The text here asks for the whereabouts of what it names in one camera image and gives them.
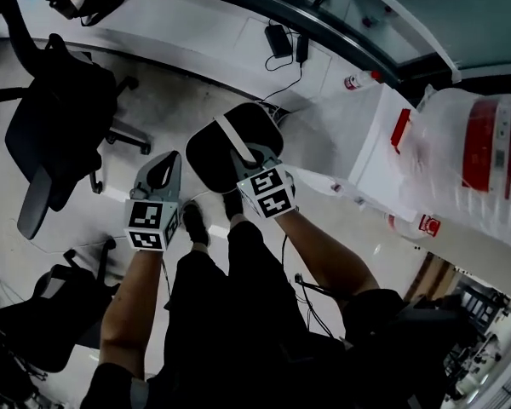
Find clear bottle with red label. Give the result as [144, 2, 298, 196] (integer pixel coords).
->
[384, 212, 443, 241]

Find person's black trousers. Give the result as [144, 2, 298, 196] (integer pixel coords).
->
[144, 219, 351, 409]

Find small black power adapter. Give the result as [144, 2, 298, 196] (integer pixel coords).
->
[295, 35, 310, 64]

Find person's left black shoe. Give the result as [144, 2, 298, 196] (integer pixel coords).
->
[181, 199, 211, 249]

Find large clear plastic bag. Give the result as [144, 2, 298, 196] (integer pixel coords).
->
[396, 84, 511, 257]

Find clear bottle with red cap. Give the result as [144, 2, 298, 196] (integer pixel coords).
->
[343, 69, 384, 91]

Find person's black shirt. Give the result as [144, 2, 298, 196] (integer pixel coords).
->
[79, 286, 478, 409]

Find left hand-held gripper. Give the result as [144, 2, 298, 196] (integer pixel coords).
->
[123, 150, 184, 253]

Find person's right forearm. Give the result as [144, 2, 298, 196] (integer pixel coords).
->
[275, 208, 381, 298]

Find black office chair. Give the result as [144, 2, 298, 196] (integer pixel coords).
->
[0, 0, 152, 241]
[0, 236, 123, 404]

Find person's left forearm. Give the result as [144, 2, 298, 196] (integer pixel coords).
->
[98, 245, 176, 383]

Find person's black shoe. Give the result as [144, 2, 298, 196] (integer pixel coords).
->
[181, 199, 211, 249]
[221, 188, 245, 226]

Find person's right black shoe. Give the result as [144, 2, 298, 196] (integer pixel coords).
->
[221, 188, 245, 226]

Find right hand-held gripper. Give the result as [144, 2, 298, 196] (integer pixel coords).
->
[229, 142, 298, 221]

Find black power cable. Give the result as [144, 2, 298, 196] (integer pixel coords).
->
[260, 53, 304, 105]

